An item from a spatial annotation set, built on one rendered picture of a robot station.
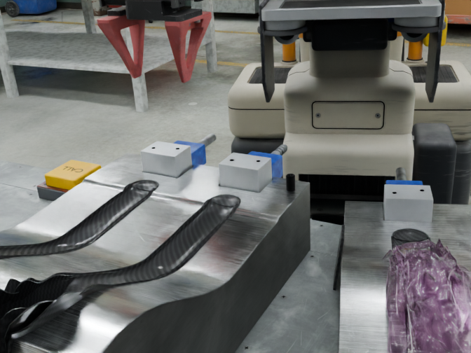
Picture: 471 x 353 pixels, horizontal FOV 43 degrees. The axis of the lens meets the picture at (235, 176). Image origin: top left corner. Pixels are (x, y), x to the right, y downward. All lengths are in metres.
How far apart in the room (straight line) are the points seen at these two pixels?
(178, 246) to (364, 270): 0.19
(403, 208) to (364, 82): 0.40
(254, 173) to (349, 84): 0.42
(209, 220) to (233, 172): 0.07
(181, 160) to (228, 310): 0.24
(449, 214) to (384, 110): 0.37
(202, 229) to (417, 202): 0.23
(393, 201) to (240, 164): 0.17
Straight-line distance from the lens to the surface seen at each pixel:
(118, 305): 0.44
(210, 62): 4.61
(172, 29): 0.64
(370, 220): 0.68
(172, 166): 0.71
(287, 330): 0.60
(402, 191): 0.68
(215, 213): 0.64
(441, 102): 1.31
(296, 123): 1.05
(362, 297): 0.49
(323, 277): 0.68
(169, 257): 0.58
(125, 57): 0.71
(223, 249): 0.57
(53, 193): 0.91
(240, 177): 0.67
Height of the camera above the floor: 1.19
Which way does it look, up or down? 25 degrees down
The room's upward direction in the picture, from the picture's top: 4 degrees counter-clockwise
